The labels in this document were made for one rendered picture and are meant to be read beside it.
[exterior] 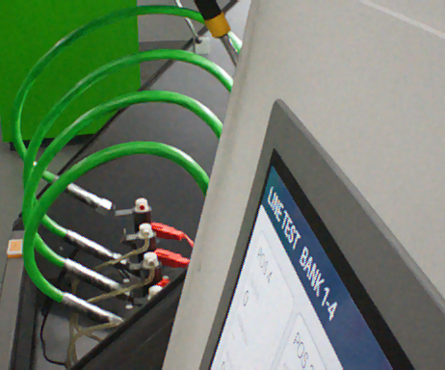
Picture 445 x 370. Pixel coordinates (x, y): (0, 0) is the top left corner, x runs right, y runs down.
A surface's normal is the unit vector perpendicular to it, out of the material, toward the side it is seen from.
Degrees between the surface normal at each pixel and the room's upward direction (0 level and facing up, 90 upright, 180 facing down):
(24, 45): 90
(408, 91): 76
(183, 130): 90
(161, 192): 90
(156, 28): 90
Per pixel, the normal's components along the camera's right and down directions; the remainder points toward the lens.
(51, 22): 0.12, 0.39
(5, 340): -0.04, -0.91
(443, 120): -0.97, -0.14
